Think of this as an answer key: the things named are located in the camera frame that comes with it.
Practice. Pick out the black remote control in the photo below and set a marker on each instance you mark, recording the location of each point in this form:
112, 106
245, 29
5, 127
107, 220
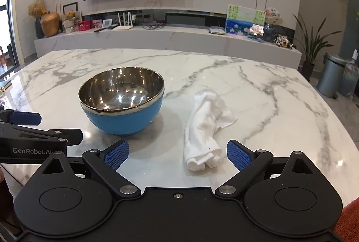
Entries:
105, 28

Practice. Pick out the potted long-leaf plant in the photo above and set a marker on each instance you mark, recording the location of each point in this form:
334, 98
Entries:
308, 68

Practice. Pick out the pink card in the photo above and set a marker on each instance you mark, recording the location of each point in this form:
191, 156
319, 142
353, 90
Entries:
97, 24

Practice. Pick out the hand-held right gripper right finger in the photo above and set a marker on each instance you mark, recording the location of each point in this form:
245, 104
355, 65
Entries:
238, 155

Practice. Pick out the lotus pond painting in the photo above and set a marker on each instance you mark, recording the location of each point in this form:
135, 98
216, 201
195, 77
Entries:
238, 23

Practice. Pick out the round paper fan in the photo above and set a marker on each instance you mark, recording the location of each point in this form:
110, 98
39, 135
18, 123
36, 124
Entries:
273, 16

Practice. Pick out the black and white figurine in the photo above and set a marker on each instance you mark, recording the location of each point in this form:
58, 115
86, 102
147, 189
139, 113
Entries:
283, 41

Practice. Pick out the orange cloth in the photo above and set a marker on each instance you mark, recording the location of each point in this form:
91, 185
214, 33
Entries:
349, 222

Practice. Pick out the white cloth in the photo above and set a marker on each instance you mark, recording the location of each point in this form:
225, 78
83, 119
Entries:
203, 129

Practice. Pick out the dried flower bouquet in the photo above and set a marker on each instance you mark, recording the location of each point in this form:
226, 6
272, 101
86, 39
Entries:
36, 8

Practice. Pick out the glass jar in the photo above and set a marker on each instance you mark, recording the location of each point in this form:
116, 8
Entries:
269, 33

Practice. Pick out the pink glittery ornament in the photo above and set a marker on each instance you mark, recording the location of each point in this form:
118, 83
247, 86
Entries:
255, 31

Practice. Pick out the dark vase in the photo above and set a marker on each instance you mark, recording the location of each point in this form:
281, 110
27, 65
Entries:
39, 29

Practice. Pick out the teddy bear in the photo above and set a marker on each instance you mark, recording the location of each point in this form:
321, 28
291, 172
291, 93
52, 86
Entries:
69, 22

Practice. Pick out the red box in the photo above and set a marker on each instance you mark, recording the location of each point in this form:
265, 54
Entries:
84, 25

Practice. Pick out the white router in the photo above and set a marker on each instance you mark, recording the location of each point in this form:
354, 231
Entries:
123, 27

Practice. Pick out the clear plastic bag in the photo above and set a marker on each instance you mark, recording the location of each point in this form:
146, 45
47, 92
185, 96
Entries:
350, 76

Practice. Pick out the black media box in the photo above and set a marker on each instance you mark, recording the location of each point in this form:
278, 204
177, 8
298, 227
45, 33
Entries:
193, 19

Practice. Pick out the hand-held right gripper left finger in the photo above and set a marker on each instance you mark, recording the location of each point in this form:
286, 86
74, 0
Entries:
116, 156

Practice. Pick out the blue steel-lined bowl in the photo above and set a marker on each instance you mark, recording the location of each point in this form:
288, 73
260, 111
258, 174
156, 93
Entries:
123, 121

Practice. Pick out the white desk display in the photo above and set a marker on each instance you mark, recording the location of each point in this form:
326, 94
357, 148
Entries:
107, 22

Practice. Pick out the gold vase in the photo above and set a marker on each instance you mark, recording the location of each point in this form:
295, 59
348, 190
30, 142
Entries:
50, 24

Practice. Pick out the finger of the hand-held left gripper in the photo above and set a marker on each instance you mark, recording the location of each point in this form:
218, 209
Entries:
70, 137
26, 118

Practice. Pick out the wooden chair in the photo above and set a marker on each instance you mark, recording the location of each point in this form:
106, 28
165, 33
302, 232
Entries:
2, 57

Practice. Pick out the grey trash can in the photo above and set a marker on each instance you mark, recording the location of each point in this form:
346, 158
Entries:
331, 76

